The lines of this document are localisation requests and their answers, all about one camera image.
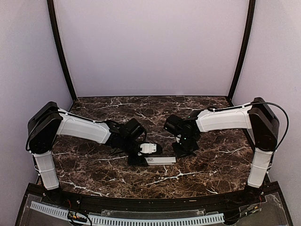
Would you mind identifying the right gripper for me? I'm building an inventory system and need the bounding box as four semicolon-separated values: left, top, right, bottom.
172;134;199;158

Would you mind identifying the white remote control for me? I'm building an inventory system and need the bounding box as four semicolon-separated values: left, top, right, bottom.
145;157;176;166

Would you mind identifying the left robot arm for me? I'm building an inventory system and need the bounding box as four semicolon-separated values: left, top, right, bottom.
25;101;147;205

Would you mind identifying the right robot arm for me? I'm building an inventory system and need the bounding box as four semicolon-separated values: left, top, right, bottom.
164;97;283;204

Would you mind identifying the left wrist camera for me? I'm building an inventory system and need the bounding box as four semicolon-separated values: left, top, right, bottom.
138;143;163;156

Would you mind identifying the black front rail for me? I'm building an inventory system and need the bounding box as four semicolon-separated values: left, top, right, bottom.
25;183;283;214

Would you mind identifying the white slotted cable duct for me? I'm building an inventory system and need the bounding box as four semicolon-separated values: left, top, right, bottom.
30;201;225;226

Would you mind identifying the right black frame post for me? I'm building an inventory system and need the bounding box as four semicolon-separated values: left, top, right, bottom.
227;0;256;102

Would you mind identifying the black frame post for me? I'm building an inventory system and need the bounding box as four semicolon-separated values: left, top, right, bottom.
227;0;256;102
47;0;77;102

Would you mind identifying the left black frame post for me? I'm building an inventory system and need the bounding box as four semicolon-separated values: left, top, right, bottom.
47;0;77;102

